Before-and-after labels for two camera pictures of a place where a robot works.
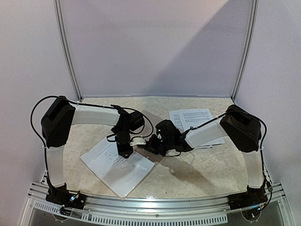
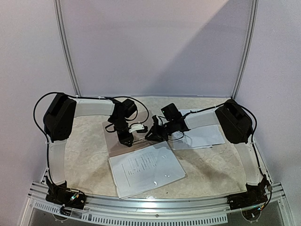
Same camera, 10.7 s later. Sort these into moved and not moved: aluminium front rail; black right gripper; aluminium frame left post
Moved: black right gripper
Not moved: aluminium frame left post; aluminium front rail
